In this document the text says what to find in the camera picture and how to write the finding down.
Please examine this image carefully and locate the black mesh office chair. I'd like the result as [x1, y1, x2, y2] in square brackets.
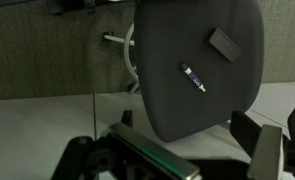
[102, 23, 142, 95]

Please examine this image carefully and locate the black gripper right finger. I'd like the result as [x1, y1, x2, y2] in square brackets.
[230, 110, 295, 180]

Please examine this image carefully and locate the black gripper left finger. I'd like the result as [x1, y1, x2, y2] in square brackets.
[50, 109, 202, 180]

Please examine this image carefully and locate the black chair seat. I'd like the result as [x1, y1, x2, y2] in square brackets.
[134, 0, 265, 143]

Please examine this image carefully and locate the white marker with dark cap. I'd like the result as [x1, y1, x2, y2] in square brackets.
[180, 62, 207, 94]

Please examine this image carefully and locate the black whiteboard eraser block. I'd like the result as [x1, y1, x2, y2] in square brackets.
[208, 27, 242, 63]

